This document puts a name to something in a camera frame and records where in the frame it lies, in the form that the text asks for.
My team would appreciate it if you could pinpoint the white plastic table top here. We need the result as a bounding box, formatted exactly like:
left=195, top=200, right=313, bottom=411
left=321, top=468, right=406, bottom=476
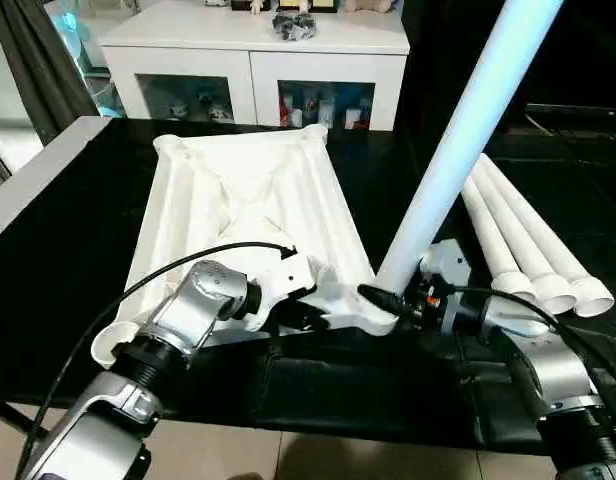
left=91, top=125, right=399, bottom=366

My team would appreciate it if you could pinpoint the white plastic table leg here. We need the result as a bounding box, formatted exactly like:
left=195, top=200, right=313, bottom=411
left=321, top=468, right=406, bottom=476
left=479, top=153, right=616, bottom=319
left=373, top=0, right=565, bottom=297
left=460, top=178, right=535, bottom=301
left=468, top=165, right=578, bottom=316

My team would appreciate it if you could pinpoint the black work mat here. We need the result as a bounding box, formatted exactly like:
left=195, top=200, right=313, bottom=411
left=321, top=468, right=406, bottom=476
left=0, top=115, right=616, bottom=456

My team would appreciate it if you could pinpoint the black metal bar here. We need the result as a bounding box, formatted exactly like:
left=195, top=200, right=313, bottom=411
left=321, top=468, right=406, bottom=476
left=526, top=100, right=616, bottom=118

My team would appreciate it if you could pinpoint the white glass-door cabinet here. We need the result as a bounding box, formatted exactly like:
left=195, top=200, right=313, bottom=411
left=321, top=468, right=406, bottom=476
left=98, top=0, right=411, bottom=132

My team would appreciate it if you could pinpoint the crumpled silver object on cabinet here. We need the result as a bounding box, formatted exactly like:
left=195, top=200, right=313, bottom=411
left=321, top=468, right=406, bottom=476
left=273, top=12, right=318, bottom=41

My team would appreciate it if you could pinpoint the dark grey curtain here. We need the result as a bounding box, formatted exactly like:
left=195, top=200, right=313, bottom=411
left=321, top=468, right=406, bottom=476
left=0, top=0, right=101, bottom=143

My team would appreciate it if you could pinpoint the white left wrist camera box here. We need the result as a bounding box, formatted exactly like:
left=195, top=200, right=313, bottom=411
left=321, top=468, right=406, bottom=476
left=242, top=250, right=320, bottom=332

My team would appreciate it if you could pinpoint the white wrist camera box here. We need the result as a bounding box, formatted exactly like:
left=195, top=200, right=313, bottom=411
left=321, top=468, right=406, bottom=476
left=420, top=240, right=472, bottom=303
left=242, top=250, right=320, bottom=332

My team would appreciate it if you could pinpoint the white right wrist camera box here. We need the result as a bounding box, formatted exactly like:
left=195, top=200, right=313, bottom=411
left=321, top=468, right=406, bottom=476
left=420, top=240, right=472, bottom=303

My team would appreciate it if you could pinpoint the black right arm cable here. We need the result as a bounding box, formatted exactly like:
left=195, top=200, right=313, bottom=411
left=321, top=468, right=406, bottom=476
left=450, top=285, right=616, bottom=401

